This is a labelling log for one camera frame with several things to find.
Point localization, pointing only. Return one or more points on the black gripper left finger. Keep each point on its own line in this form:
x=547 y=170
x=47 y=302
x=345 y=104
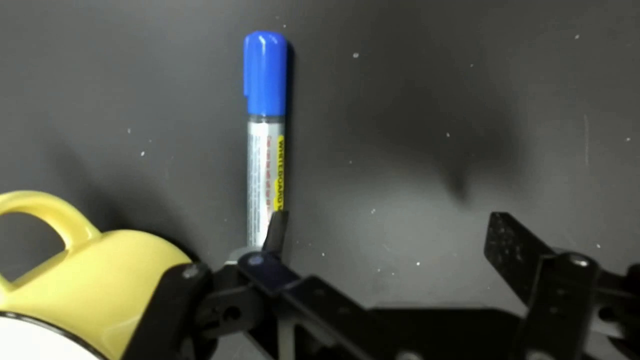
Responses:
x=266 y=293

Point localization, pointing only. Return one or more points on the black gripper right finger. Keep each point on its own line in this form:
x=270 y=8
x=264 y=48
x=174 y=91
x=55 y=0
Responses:
x=547 y=286

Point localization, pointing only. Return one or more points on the blue marker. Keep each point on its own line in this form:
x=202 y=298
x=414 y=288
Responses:
x=266 y=132

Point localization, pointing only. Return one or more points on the yellow enamel mug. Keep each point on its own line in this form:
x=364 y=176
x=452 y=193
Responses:
x=101 y=286

